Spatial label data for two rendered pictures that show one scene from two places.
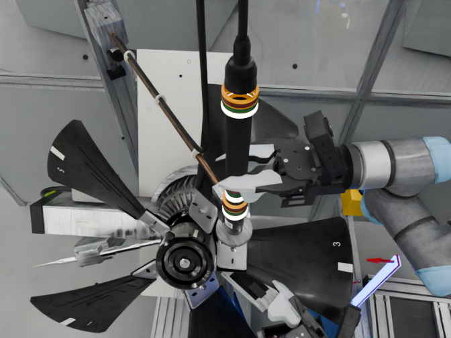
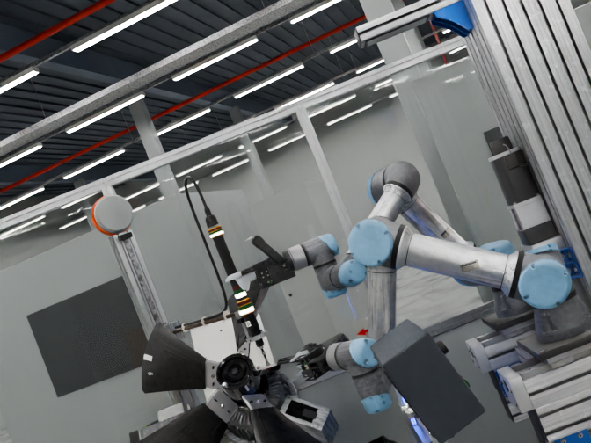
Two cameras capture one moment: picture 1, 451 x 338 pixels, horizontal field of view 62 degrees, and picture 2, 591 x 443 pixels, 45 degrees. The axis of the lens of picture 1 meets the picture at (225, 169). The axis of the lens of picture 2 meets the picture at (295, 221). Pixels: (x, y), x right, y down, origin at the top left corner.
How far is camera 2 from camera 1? 1.96 m
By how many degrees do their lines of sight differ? 57
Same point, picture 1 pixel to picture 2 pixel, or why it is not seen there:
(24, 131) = not seen: outside the picture
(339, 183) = (288, 269)
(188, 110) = (231, 347)
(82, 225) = not seen: hidden behind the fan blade
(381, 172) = (297, 250)
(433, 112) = (464, 330)
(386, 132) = not seen: hidden behind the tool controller
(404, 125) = (455, 356)
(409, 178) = (313, 248)
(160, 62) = (206, 330)
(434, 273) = (340, 270)
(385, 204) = (323, 275)
